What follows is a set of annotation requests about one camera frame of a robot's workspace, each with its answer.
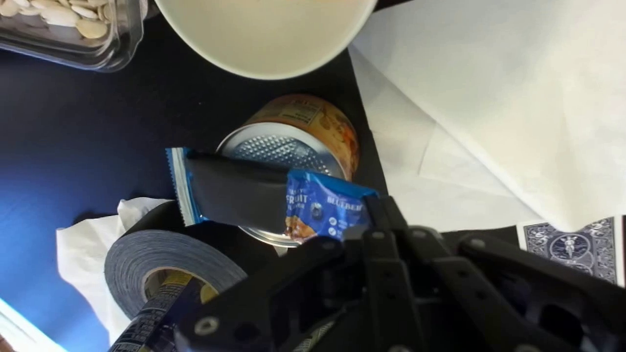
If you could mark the crumpled white tissue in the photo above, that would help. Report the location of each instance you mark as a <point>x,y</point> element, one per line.
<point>86,255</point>

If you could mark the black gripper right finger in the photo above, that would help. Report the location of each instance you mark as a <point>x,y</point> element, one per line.
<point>496,300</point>

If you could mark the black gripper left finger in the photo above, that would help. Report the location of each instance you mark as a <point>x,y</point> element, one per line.
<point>314,306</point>

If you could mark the clear plastic bean container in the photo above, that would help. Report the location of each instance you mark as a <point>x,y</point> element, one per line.
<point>66,26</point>

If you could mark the blue packet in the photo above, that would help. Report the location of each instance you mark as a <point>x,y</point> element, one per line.
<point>326,206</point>

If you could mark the cream ceramic bowl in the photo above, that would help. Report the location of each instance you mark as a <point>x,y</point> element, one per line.
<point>267,32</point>

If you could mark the black tape roll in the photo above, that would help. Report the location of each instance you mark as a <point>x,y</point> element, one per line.
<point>164,251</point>

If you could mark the orange can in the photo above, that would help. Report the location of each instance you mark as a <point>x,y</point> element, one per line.
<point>314,124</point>

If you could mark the white paper napkin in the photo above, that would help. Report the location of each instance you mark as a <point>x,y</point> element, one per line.
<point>496,98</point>

